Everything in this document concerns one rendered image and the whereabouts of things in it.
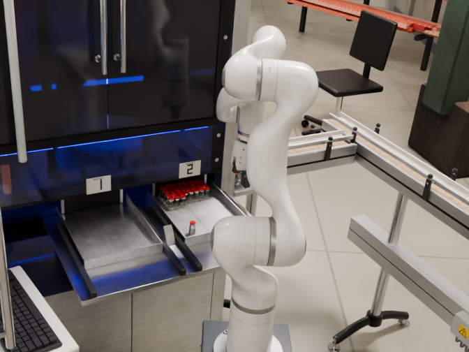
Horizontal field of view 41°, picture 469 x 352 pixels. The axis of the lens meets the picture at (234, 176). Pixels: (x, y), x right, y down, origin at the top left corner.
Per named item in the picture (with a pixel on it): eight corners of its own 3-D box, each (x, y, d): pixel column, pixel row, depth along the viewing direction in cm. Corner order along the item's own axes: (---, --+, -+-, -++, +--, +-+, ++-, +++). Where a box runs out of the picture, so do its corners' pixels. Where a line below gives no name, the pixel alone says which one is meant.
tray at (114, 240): (56, 215, 219) (55, 207, 217) (127, 202, 230) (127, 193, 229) (84, 269, 193) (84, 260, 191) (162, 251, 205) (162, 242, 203)
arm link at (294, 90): (237, 258, 159) (300, 261, 160) (241, 270, 147) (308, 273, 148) (250, 59, 154) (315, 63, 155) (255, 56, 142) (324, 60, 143)
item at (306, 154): (222, 190, 251) (225, 155, 244) (204, 173, 263) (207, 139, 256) (356, 164, 282) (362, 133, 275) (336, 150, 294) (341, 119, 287)
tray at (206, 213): (146, 198, 234) (146, 190, 232) (209, 186, 246) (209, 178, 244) (184, 246, 208) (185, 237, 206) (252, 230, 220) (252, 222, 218)
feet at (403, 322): (323, 344, 299) (328, 322, 292) (403, 317, 321) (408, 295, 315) (333, 355, 292) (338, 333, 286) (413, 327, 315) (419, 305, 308)
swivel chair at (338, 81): (368, 127, 540) (391, 11, 493) (380, 160, 484) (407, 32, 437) (294, 121, 541) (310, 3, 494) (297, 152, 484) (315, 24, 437)
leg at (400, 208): (359, 320, 305) (390, 183, 269) (373, 316, 309) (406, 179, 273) (371, 332, 298) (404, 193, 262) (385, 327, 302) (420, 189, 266)
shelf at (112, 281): (42, 223, 217) (41, 218, 216) (220, 188, 249) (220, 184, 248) (82, 306, 181) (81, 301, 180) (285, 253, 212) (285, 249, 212)
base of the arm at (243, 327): (285, 380, 162) (294, 325, 154) (212, 376, 161) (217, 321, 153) (279, 330, 179) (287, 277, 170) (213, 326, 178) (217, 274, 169)
